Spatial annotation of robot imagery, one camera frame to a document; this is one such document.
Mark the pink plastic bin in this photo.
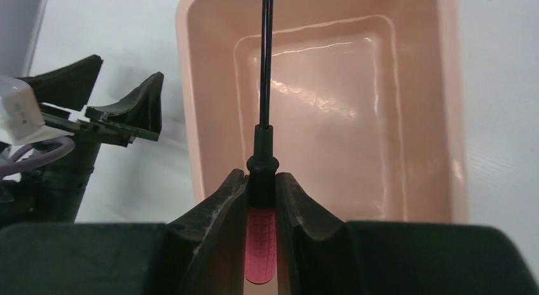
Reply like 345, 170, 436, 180
175, 0, 468, 223

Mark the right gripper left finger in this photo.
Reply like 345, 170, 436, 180
169, 169, 248, 294

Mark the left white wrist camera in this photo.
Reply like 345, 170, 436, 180
1, 75, 72, 146

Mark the red handled screwdriver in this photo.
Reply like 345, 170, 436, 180
245, 0, 279, 285

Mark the aluminium left side rail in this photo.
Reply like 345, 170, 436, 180
22, 0, 47, 76

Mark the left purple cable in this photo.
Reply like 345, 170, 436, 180
0, 135, 77, 181

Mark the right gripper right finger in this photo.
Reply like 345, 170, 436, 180
275, 172, 352, 294

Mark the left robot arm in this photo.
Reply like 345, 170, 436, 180
1, 55, 164, 226

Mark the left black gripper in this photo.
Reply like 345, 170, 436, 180
20, 55, 164, 147

